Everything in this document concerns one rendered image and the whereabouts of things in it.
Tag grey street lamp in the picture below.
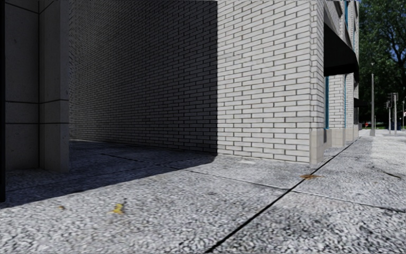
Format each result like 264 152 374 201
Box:
369 62 376 137

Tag white brick building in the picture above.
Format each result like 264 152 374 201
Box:
69 0 368 165

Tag grey concrete building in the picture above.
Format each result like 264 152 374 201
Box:
0 0 70 203

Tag trees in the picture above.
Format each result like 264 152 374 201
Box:
358 0 406 129

